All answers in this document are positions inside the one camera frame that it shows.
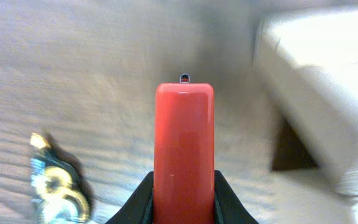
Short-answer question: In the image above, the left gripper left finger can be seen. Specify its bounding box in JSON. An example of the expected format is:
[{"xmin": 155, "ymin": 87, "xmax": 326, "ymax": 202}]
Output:
[{"xmin": 106, "ymin": 172, "xmax": 154, "ymax": 224}]

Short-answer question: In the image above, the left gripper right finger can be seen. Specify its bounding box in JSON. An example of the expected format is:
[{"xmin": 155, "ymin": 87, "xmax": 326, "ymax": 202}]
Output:
[{"xmin": 214, "ymin": 170, "xmax": 258, "ymax": 224}]

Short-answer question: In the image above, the black yellow correction tape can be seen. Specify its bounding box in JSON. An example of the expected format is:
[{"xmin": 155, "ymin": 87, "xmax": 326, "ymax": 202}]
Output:
[{"xmin": 30, "ymin": 133, "xmax": 91, "ymax": 224}]

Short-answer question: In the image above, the cardboard box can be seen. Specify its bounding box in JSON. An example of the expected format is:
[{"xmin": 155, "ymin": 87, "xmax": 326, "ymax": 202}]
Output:
[{"xmin": 254, "ymin": 5, "xmax": 358, "ymax": 223}]

